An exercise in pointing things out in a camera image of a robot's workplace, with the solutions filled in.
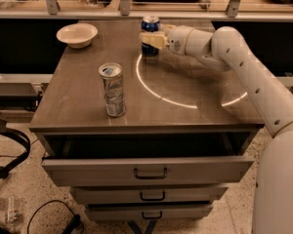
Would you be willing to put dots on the top drawer with handle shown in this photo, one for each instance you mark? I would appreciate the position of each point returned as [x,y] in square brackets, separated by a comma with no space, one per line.
[146,171]

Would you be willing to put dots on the blue pepsi can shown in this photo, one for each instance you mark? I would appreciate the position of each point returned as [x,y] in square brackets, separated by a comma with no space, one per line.
[149,25]

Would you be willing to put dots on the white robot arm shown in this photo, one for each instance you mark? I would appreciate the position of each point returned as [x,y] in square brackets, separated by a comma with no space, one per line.
[226,49]

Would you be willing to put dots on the clear plastic bottle on floor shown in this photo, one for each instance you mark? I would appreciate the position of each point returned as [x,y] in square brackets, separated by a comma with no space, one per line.
[12,213]

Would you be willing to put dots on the silver energy drink can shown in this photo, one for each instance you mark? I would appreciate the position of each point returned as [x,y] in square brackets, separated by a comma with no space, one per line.
[112,77]

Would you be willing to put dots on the bottom drawer with handle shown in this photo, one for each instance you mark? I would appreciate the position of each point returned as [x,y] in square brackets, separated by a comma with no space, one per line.
[148,211]

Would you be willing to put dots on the grey drawer cabinet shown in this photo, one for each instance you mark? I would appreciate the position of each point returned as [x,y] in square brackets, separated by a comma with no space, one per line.
[175,108]

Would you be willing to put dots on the white bowl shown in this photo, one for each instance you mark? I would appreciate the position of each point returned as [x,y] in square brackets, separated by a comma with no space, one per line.
[78,35]

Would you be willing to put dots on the metal shelf rail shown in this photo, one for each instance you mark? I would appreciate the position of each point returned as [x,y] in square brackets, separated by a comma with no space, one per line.
[243,10]

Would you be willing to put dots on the drawer with handle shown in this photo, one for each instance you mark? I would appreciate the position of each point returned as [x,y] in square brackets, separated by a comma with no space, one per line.
[148,211]
[147,194]
[146,171]

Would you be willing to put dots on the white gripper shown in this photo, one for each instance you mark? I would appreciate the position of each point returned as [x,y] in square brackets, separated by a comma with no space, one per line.
[176,40]

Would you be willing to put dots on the middle drawer with handle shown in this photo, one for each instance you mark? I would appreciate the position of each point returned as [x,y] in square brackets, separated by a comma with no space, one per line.
[147,194]

